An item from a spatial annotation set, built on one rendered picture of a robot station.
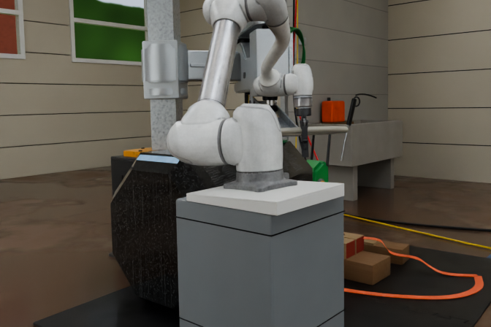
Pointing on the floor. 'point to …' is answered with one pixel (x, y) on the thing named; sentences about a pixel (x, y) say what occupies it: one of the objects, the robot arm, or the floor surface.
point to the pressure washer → (321, 174)
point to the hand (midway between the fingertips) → (305, 149)
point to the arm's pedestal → (260, 266)
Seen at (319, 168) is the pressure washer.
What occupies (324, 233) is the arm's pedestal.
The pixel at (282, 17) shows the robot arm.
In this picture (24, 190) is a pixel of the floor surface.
